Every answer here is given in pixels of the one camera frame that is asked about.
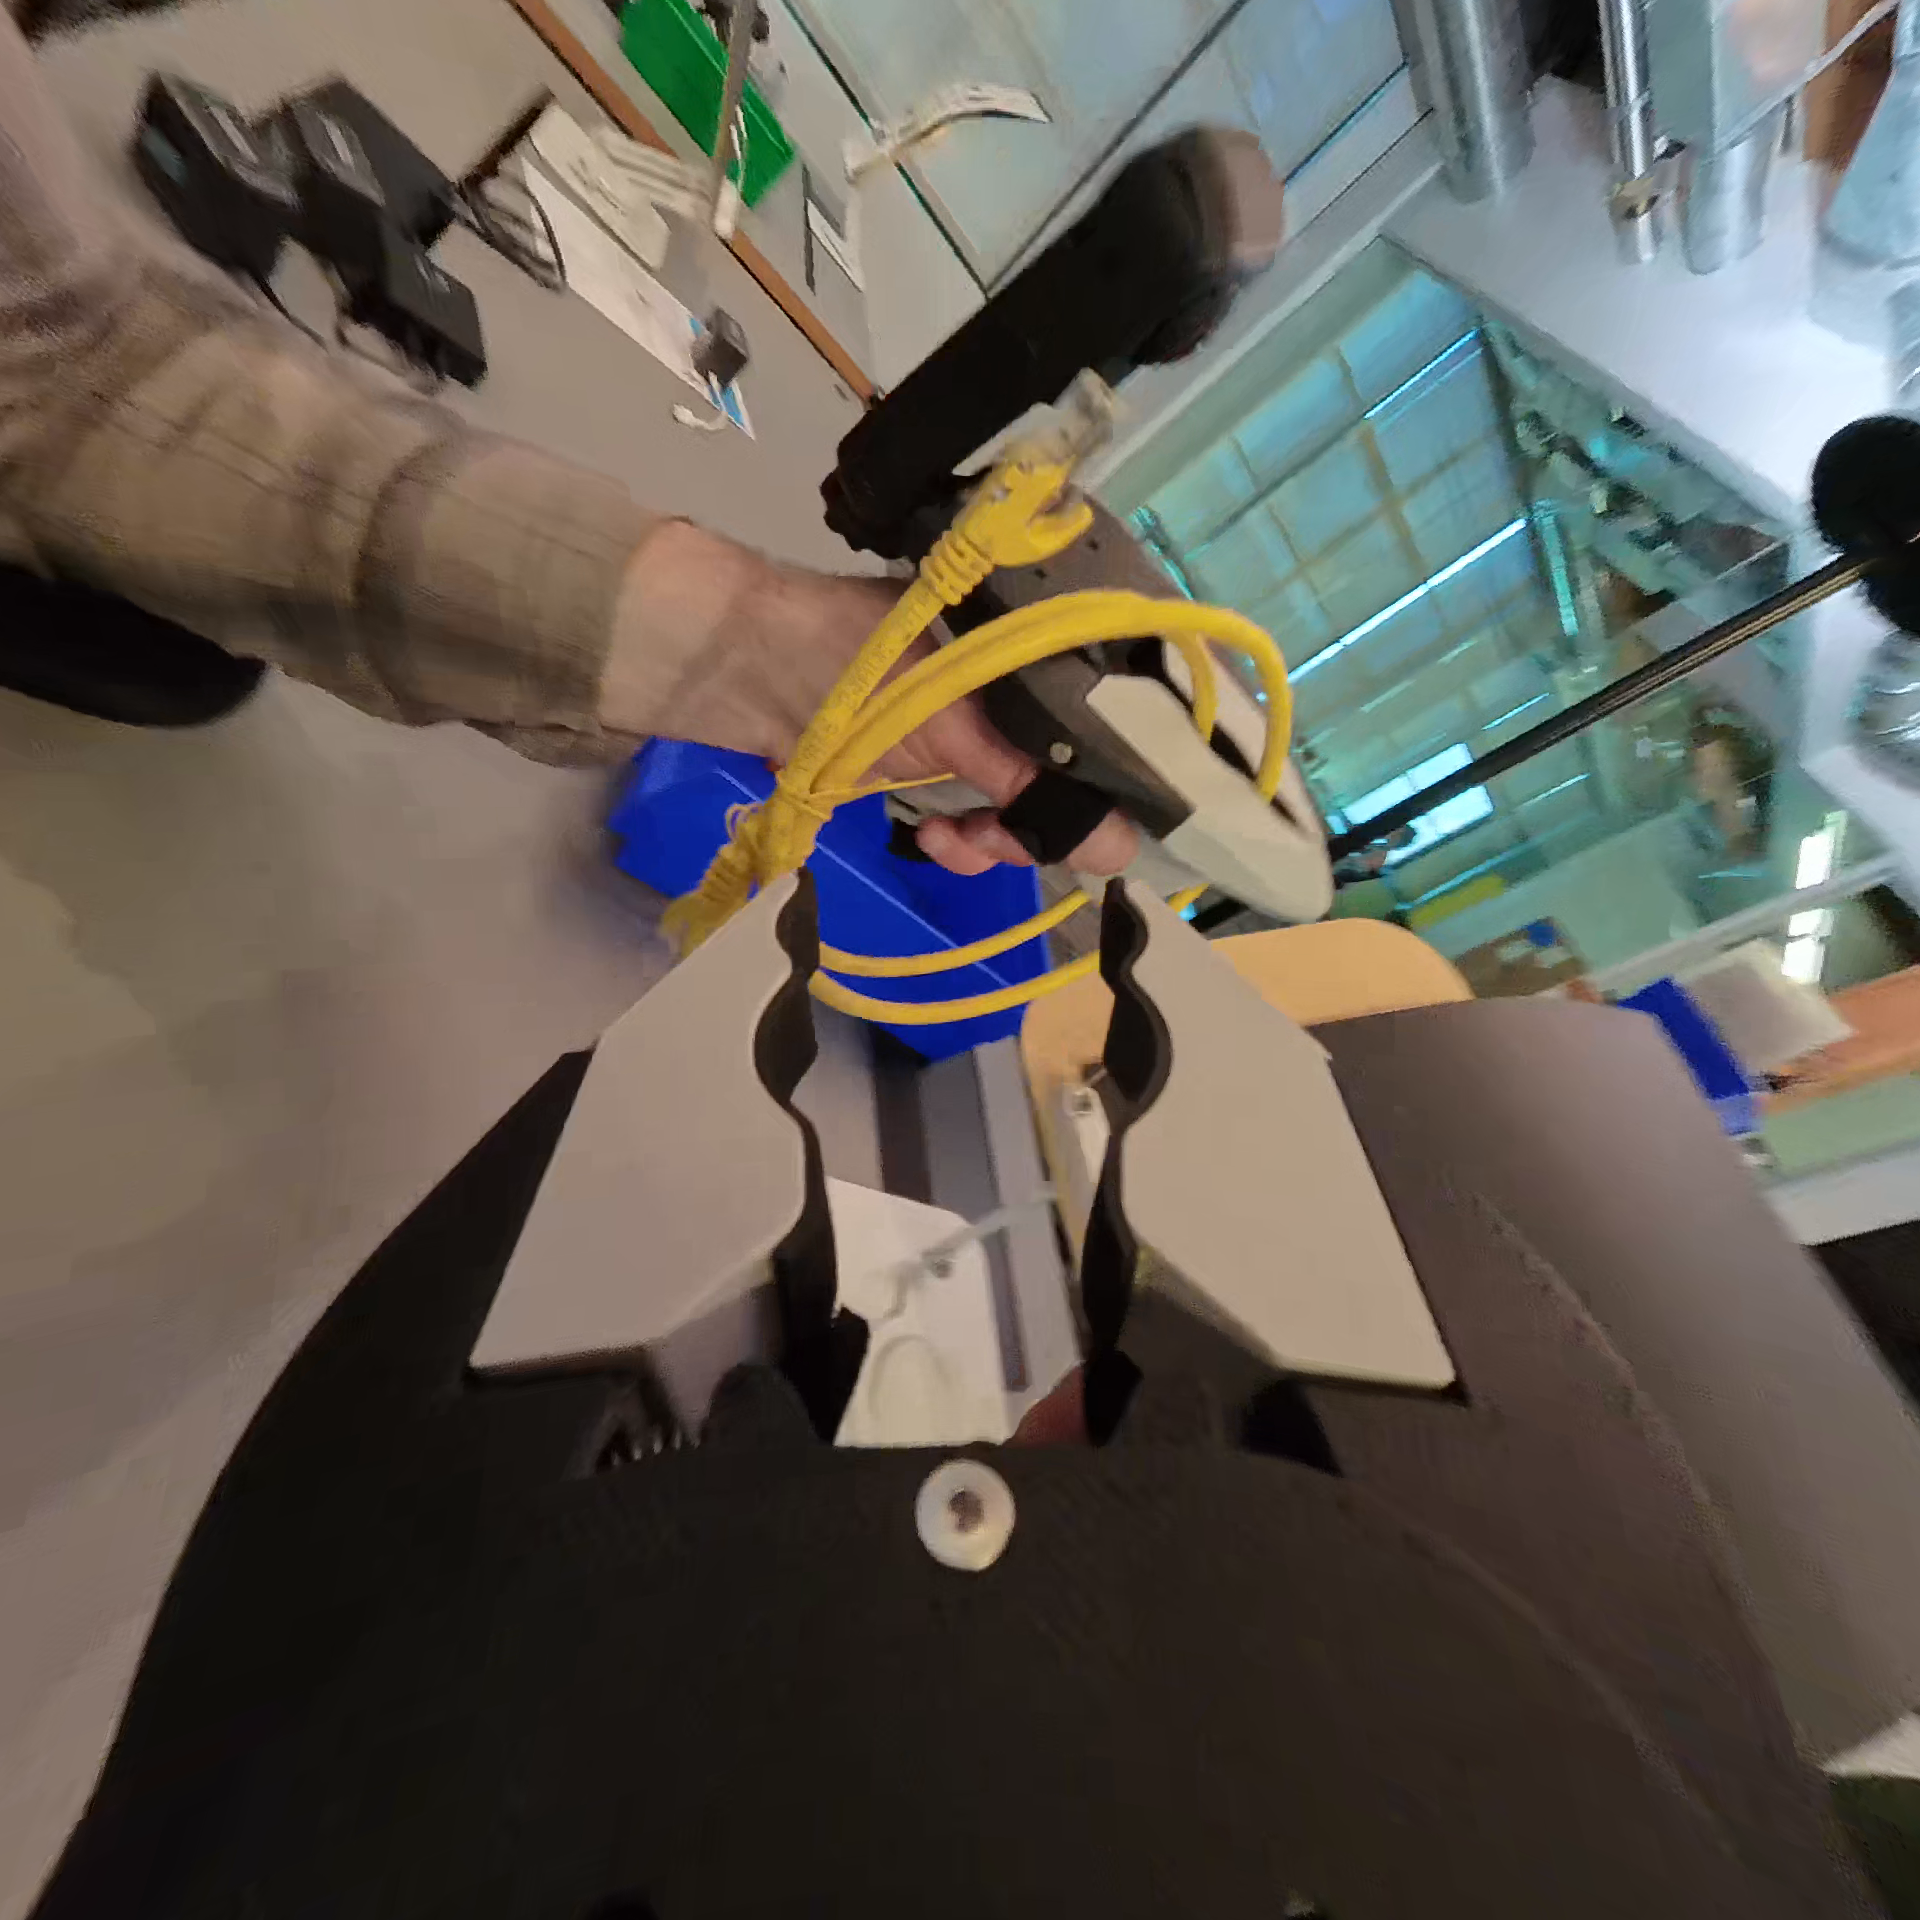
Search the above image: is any white rounded pad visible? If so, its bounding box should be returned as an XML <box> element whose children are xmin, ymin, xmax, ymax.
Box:
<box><xmin>819</xmin><ymin>1177</ymin><xmax>1008</xmax><ymax>1448</ymax></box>

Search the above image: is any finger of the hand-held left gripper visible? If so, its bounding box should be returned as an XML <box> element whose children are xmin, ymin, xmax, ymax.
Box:
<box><xmin>1080</xmin><ymin>667</ymin><xmax>1336</xmax><ymax>926</ymax></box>

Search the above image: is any black pole stand with disc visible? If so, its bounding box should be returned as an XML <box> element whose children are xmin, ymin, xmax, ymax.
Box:
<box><xmin>1323</xmin><ymin>416</ymin><xmax>1920</xmax><ymax>857</ymax></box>

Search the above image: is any green box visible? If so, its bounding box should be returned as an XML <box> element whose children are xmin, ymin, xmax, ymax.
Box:
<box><xmin>618</xmin><ymin>0</ymin><xmax>799</xmax><ymax>206</ymax></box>

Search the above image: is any clear acrylic stand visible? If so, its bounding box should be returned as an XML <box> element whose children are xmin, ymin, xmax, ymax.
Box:
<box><xmin>686</xmin><ymin>0</ymin><xmax>775</xmax><ymax>420</ymax></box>

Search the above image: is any black charger block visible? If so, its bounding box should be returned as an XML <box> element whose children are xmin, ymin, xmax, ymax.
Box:
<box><xmin>345</xmin><ymin>241</ymin><xmax>491</xmax><ymax>392</ymax></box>
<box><xmin>277</xmin><ymin>78</ymin><xmax>472</xmax><ymax>249</ymax></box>
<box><xmin>131</xmin><ymin>74</ymin><xmax>307</xmax><ymax>278</ymax></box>

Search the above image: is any person's left forearm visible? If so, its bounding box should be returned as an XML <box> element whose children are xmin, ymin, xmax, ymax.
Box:
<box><xmin>0</xmin><ymin>31</ymin><xmax>676</xmax><ymax>766</ymax></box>

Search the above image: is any white curved object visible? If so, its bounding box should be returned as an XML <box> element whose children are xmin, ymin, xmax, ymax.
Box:
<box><xmin>843</xmin><ymin>82</ymin><xmax>1053</xmax><ymax>189</ymax></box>

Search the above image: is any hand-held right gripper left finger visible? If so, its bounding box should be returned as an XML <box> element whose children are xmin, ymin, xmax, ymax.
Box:
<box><xmin>472</xmin><ymin>877</ymin><xmax>843</xmax><ymax>1434</ymax></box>

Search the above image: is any black wood-rimmed board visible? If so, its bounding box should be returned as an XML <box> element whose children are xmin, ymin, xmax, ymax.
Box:
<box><xmin>1021</xmin><ymin>916</ymin><xmax>1920</xmax><ymax>1772</ymax></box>

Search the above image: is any yellow cable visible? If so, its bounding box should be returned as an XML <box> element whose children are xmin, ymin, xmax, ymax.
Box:
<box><xmin>662</xmin><ymin>444</ymin><xmax>1299</xmax><ymax>1029</ymax></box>

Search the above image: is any person's left hand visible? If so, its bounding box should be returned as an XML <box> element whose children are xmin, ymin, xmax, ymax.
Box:
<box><xmin>611</xmin><ymin>521</ymin><xmax>1149</xmax><ymax>883</ymax></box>

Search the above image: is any blue plastic bin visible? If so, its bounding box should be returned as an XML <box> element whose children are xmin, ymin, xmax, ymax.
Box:
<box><xmin>1622</xmin><ymin>976</ymin><xmax>1771</xmax><ymax>1134</ymax></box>
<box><xmin>611</xmin><ymin>736</ymin><xmax>1053</xmax><ymax>1056</ymax></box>

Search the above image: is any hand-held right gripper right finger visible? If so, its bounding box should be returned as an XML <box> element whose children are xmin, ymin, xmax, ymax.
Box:
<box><xmin>1080</xmin><ymin>880</ymin><xmax>1458</xmax><ymax>1436</ymax></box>

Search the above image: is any black textured pad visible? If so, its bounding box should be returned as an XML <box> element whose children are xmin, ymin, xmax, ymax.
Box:
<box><xmin>0</xmin><ymin>565</ymin><xmax>271</xmax><ymax>730</ymax></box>

